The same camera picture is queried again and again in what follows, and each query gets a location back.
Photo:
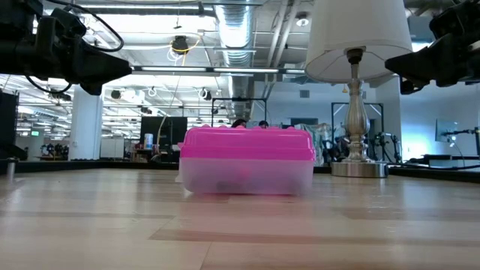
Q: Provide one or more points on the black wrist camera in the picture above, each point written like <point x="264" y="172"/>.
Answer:
<point x="455" y="18"/>
<point x="67" y="22"/>

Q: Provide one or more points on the small metal post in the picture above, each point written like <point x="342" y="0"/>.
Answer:
<point x="10" y="168"/>

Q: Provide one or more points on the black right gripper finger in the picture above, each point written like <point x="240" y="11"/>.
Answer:
<point x="412" y="63"/>
<point x="408" y="87"/>

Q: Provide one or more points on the wall monitor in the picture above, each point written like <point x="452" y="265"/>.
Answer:
<point x="446" y="131"/>

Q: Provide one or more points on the black ceiling camera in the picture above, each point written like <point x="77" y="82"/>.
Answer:
<point x="180" y="45"/>

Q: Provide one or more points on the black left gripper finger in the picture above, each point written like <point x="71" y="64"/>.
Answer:
<point x="92" y="89"/>
<point x="101" y="65"/>

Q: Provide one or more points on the white pillar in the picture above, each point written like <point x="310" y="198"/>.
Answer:
<point x="86" y="123"/>

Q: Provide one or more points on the black table edge frame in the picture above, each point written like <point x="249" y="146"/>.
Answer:
<point x="93" y="165"/>

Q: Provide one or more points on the silver lamp with white shade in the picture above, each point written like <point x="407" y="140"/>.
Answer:
<point x="356" y="123"/>

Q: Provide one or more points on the clear plastic supply box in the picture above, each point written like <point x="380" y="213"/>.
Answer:
<point x="243" y="176"/>

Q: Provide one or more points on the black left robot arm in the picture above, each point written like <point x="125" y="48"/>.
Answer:
<point x="17" y="48"/>

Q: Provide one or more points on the silver air duct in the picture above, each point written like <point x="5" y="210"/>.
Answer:
<point x="234" y="30"/>

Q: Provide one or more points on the person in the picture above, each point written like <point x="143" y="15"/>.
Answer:
<point x="239" y="123"/>
<point x="263" y="124"/>

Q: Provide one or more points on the white cabinet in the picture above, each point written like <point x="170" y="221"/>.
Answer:
<point x="112" y="148"/>

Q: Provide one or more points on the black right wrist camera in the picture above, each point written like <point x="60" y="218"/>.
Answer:
<point x="455" y="18"/>

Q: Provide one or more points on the black monitor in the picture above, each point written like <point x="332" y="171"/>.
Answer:
<point x="165" y="131"/>

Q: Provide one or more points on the plastic tarp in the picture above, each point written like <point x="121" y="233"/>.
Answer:
<point x="318" y="138"/>

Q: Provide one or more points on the pink plastic pencil case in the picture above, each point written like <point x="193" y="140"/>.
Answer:
<point x="247" y="144"/>

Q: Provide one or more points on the white can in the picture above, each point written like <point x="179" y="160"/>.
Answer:
<point x="148" y="141"/>

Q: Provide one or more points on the black room divider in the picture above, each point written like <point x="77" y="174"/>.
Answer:
<point x="8" y="123"/>

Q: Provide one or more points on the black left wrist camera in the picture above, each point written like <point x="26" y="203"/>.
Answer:
<point x="67" y="22"/>

